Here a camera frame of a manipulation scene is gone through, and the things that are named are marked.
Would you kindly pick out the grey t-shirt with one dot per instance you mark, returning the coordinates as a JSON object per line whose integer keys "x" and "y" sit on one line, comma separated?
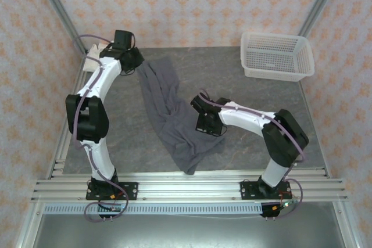
{"x": 174, "y": 126}

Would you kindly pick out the white t-shirt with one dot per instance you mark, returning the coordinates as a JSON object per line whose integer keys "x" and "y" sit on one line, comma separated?
{"x": 90, "y": 63}

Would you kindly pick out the white perforated plastic basket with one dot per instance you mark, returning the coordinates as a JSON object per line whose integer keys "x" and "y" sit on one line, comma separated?
{"x": 276, "y": 56}

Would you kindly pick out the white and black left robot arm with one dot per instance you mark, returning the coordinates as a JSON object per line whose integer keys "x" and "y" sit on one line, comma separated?
{"x": 90, "y": 120}

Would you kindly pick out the small circuit board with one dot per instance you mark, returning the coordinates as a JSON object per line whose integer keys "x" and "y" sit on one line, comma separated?
{"x": 287, "y": 204}
{"x": 114, "y": 209}

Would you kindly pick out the grey metal panel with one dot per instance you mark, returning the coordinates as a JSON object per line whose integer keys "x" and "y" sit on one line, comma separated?
{"x": 186, "y": 233}

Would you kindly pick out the long aluminium base rail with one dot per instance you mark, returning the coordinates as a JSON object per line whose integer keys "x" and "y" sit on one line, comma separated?
{"x": 189, "y": 187}

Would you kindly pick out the aluminium table side rail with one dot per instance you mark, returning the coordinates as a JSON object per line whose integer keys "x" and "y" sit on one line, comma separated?
{"x": 305, "y": 100}
{"x": 59, "y": 155}

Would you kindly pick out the aluminium frame leg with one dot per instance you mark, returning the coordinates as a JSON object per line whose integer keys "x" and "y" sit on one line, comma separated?
{"x": 347, "y": 230}
{"x": 27, "y": 230}

